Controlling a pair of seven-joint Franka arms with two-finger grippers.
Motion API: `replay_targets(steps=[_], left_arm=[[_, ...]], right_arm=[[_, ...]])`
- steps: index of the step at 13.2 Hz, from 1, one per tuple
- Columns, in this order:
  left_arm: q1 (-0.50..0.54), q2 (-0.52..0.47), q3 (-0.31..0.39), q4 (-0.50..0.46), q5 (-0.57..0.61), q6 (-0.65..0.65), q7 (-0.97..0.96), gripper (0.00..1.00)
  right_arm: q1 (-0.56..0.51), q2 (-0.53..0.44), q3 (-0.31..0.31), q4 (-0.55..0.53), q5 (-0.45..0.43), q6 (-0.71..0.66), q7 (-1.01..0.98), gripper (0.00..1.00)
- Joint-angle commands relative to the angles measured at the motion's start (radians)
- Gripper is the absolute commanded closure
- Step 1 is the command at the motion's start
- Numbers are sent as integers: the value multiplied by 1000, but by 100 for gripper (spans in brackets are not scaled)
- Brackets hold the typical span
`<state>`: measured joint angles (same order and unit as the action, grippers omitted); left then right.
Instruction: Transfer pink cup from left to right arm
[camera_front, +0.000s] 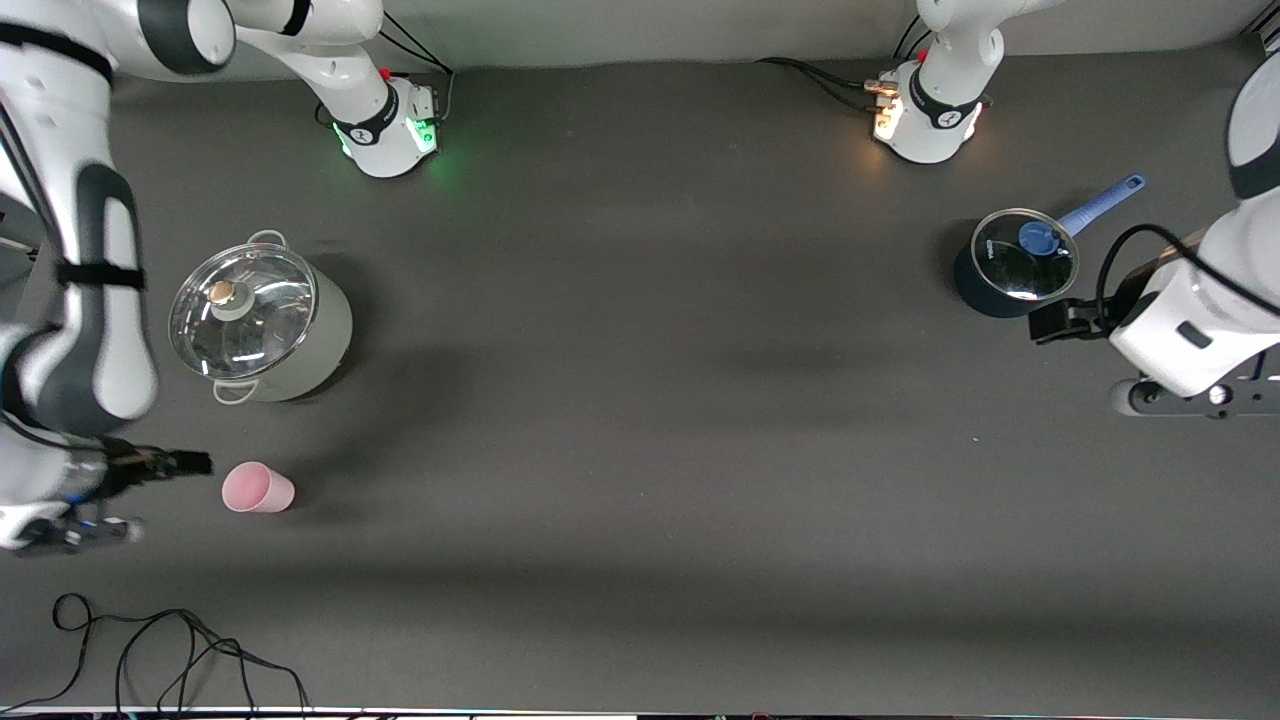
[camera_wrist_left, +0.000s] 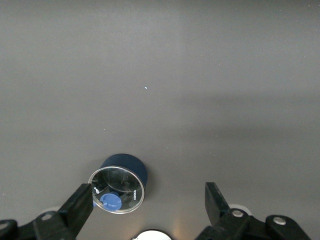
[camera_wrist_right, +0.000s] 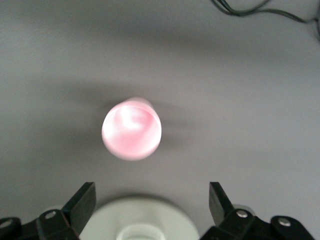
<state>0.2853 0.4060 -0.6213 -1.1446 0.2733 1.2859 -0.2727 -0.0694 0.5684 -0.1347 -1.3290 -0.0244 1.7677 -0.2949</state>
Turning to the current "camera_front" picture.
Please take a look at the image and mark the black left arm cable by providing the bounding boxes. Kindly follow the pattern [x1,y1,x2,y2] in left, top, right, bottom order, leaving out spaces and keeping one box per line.
[1095,223,1280,331]

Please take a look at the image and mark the glass lid with brass knob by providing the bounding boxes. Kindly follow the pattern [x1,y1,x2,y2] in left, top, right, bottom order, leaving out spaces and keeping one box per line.
[168,243,317,381]

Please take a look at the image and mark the black right arm base cables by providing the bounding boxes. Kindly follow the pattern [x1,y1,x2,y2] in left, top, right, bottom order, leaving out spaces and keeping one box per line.
[360,20,456,126]

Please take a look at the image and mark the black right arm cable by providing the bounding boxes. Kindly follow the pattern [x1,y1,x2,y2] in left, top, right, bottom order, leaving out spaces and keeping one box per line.
[0,100,49,251]

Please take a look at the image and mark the loose thin black cable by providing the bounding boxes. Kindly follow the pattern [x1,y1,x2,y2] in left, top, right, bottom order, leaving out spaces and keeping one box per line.
[0,593,311,716]

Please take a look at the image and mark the pale grey stockpot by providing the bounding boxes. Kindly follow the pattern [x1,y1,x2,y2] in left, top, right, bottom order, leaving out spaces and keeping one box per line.
[168,230,353,405]

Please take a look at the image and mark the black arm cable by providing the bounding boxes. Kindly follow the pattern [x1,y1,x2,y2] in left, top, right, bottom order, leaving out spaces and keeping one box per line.
[1095,223,1280,331]
[0,100,49,251]

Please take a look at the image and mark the dark blue saucepan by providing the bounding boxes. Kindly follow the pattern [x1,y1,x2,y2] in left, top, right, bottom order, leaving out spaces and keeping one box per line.
[953,174,1147,319]

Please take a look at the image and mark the glass lid with blue knob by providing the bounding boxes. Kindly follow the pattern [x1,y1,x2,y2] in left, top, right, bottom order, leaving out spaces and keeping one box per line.
[971,208,1081,302]

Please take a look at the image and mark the black left arm base cables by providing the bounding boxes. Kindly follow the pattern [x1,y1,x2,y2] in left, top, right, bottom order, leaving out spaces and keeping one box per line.
[755,0,926,113]

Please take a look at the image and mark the black arm base cables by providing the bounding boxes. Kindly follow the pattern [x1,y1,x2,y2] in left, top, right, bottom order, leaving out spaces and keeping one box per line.
[360,20,456,126]
[755,0,926,113]

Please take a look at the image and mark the pink plastic cup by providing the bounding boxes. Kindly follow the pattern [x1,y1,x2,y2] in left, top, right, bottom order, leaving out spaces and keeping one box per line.
[221,461,297,514]

